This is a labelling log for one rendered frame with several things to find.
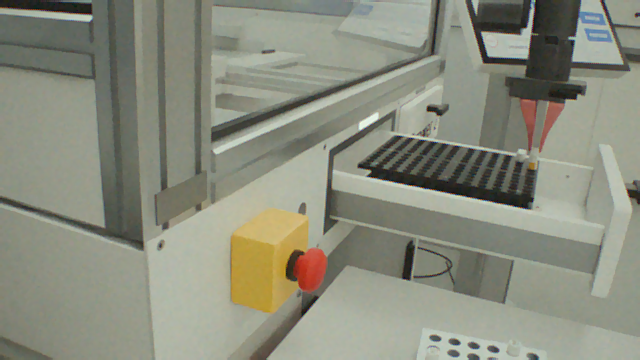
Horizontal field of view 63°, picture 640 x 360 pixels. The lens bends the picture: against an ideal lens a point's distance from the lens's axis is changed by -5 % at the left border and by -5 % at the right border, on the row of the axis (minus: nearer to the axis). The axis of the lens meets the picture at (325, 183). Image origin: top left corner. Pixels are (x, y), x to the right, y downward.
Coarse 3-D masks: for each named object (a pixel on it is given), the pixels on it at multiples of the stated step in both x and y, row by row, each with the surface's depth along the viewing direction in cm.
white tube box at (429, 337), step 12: (420, 336) 53; (432, 336) 54; (444, 336) 53; (456, 336) 54; (420, 348) 51; (444, 348) 52; (456, 348) 52; (468, 348) 52; (480, 348) 52; (492, 348) 53; (504, 348) 52; (528, 348) 52
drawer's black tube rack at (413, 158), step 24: (384, 144) 80; (408, 144) 81; (432, 144) 83; (360, 168) 71; (384, 168) 70; (408, 168) 71; (432, 168) 71; (456, 168) 72; (480, 168) 72; (504, 168) 74; (456, 192) 72; (480, 192) 72; (504, 192) 64
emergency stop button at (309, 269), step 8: (312, 248) 48; (304, 256) 47; (312, 256) 47; (320, 256) 48; (296, 264) 48; (304, 264) 47; (312, 264) 47; (320, 264) 48; (296, 272) 48; (304, 272) 47; (312, 272) 47; (320, 272) 48; (304, 280) 47; (312, 280) 47; (320, 280) 49; (304, 288) 48; (312, 288) 48
